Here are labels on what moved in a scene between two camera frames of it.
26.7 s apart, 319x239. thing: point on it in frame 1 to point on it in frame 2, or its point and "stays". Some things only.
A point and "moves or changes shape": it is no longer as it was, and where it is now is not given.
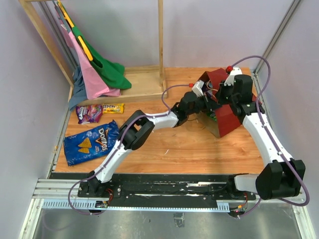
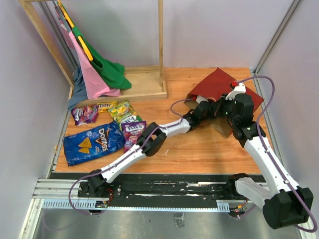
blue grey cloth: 79,92 stays
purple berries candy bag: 207,88 moves or changes shape
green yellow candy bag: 214,117 moves or changes shape
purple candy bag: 89,114 moves or changes shape
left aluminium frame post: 51,13 stays
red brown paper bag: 219,120 moves or changes shape
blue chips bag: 97,142 stays
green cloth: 112,74 stays
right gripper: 221,88 to 217,111
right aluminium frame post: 291,11 stays
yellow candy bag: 113,108 moves or changes shape
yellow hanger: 81,41 stays
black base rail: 165,187 stays
